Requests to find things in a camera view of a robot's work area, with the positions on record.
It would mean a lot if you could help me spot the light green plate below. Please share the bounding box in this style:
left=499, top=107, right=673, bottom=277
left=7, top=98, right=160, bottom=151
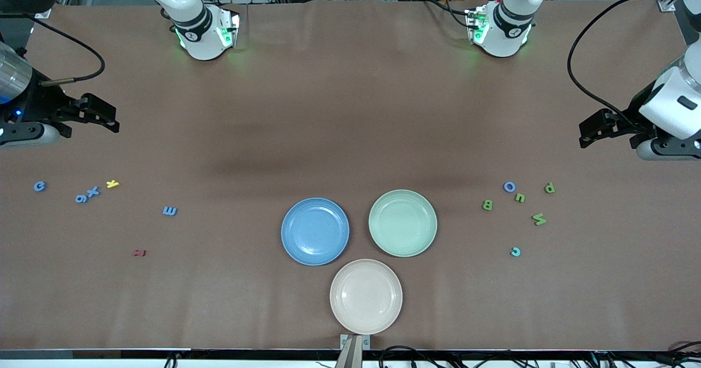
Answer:
left=369, top=189, right=438, bottom=258

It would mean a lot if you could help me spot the metal mounting bracket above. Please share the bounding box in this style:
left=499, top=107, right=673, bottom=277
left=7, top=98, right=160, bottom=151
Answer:
left=335, top=333, right=371, bottom=368

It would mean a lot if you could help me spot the beige plate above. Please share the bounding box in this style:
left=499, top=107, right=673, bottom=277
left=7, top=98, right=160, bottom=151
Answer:
left=330, top=258, right=403, bottom=336

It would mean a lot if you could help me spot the blue plate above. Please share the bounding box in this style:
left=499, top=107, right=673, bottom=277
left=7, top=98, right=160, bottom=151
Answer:
left=281, top=197, right=350, bottom=266

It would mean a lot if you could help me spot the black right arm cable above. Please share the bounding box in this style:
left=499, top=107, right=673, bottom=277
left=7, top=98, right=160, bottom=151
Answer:
left=0, top=13, right=106, bottom=87

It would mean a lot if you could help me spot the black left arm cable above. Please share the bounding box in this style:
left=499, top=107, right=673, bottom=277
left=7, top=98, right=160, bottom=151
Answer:
left=567, top=0, right=685, bottom=130

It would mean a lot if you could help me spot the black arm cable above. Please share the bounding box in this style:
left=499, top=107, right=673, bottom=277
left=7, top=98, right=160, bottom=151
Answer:
left=0, top=13, right=106, bottom=87
left=567, top=0, right=685, bottom=130

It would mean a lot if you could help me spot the brown table cover sheet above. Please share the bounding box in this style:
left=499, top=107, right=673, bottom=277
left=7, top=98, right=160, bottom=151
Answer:
left=0, top=0, right=701, bottom=352

